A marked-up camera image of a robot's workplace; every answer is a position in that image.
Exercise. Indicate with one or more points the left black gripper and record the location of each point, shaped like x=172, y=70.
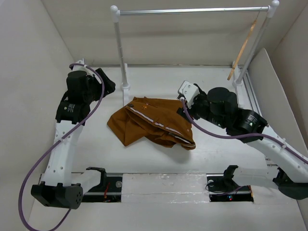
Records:
x=109, y=85

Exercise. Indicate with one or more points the brown trousers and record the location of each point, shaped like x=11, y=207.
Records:
x=154, y=119

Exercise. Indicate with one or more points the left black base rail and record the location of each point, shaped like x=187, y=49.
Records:
x=110, y=192

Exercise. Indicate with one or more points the aluminium side rail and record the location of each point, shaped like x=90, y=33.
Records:
x=251, y=93

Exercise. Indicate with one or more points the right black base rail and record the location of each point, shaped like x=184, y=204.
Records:
x=226, y=190

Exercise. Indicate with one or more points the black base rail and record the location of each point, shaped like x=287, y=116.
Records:
x=226, y=190
x=110, y=192

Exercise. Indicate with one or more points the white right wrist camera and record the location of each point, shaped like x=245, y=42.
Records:
x=188, y=91

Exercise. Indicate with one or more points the white and silver clothes rack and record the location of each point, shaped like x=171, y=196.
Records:
x=196, y=36

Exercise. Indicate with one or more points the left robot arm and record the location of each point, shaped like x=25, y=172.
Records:
x=58, y=188

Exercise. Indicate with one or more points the wooden clothes hanger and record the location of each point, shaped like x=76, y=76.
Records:
x=235, y=63

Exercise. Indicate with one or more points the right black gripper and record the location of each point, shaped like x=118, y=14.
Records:
x=202, y=95

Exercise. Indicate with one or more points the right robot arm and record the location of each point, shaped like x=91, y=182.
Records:
x=217, y=114

